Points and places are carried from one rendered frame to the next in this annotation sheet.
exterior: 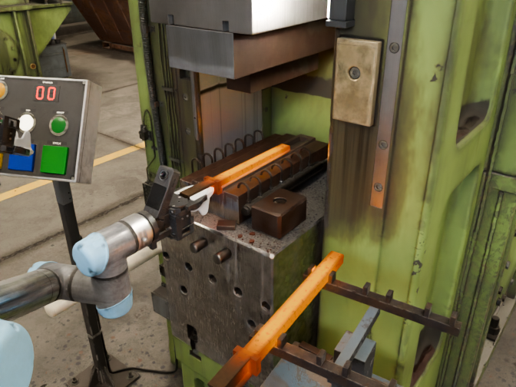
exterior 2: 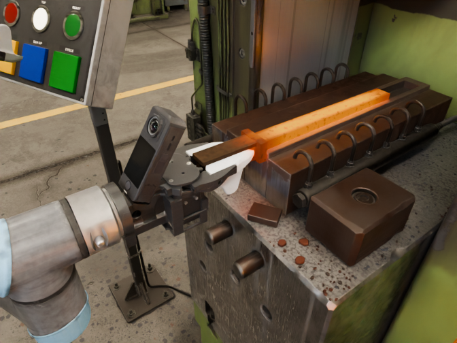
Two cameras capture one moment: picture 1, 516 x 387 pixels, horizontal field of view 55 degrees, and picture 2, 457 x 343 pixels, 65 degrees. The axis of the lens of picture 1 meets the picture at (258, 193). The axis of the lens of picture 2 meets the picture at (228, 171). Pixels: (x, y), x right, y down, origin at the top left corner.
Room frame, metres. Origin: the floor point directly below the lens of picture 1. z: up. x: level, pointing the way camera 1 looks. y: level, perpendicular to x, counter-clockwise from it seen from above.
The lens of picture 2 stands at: (0.63, 0.02, 1.29)
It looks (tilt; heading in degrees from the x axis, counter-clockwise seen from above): 37 degrees down; 17
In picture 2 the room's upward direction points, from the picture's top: straight up
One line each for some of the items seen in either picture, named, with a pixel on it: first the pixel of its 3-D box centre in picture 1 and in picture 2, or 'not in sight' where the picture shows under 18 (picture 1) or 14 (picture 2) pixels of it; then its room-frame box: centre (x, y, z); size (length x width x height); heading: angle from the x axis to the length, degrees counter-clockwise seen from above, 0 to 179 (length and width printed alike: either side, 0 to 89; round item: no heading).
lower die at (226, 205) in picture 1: (259, 169); (334, 123); (1.26, 0.00, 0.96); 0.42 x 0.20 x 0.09; 142
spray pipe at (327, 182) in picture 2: (286, 186); (374, 160); (1.16, -0.07, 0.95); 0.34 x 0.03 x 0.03; 142
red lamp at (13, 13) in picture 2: not in sight; (11, 13); (1.32, 0.73, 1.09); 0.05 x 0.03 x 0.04; 52
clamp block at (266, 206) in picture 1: (279, 212); (359, 213); (1.03, -0.05, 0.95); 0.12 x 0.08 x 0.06; 142
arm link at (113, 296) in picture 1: (105, 287); (44, 295); (0.83, 0.32, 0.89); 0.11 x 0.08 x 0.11; 78
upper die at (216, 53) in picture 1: (258, 37); not in sight; (1.26, 0.00, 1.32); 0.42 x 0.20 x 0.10; 142
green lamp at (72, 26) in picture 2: (58, 125); (73, 25); (1.27, 0.54, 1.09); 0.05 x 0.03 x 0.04; 52
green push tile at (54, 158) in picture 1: (54, 160); (66, 72); (1.23, 0.55, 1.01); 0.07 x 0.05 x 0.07; 77
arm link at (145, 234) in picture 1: (137, 232); (97, 220); (0.88, 0.26, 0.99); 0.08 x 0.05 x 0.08; 52
